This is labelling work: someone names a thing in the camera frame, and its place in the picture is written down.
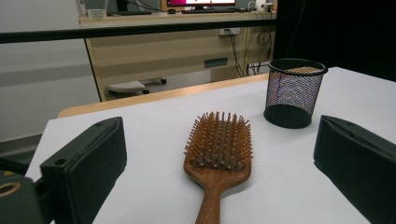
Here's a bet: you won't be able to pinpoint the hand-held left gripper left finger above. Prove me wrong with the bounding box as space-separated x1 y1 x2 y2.
39 116 128 224

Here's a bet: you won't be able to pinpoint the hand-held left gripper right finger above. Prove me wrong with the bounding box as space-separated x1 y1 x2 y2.
313 114 396 224

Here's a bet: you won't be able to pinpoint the black mesh pen holder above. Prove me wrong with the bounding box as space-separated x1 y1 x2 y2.
262 58 329 130

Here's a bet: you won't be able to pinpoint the wooden paddle hairbrush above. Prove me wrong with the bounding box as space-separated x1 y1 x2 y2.
182 111 254 224

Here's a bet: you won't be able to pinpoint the light wooden office desk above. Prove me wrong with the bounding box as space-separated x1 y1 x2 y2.
78 11 278 103

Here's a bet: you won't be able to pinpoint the black curtain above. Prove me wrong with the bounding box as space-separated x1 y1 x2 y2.
273 0 396 82

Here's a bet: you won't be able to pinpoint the clear round container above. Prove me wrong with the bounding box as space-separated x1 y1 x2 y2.
86 8 108 20

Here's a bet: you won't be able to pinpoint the black keyboard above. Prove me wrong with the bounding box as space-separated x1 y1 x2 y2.
181 8 238 15
106 10 153 17

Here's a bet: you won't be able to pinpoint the white power strip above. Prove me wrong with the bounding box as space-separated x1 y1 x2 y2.
218 27 242 36

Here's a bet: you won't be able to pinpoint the computer monitor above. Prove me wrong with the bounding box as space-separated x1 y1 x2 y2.
160 0 237 10

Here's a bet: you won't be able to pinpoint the black horizontal frame bar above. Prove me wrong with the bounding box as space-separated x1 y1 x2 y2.
0 19 278 45

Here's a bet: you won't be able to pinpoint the black cables under desk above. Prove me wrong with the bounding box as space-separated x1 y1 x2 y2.
227 28 276 77

